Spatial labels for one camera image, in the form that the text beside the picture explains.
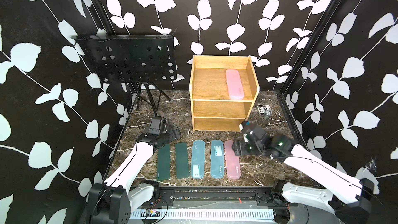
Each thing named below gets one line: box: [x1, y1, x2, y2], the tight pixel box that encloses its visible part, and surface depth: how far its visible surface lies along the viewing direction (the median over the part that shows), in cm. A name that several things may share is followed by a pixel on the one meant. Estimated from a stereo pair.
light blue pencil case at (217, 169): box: [210, 140, 225, 179], surface depth 88 cm
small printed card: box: [257, 105, 273, 115], surface depth 110 cm
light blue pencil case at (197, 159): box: [190, 140, 206, 179], surface depth 88 cm
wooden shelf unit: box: [189, 55, 260, 132], surface depth 86 cm
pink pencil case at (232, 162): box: [224, 140, 241, 179], surface depth 85 cm
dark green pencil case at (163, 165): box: [156, 143, 171, 181], surface depth 84 cm
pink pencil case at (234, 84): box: [225, 69, 245, 101], surface depth 81 cm
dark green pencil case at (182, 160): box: [175, 142, 190, 179], surface depth 88 cm
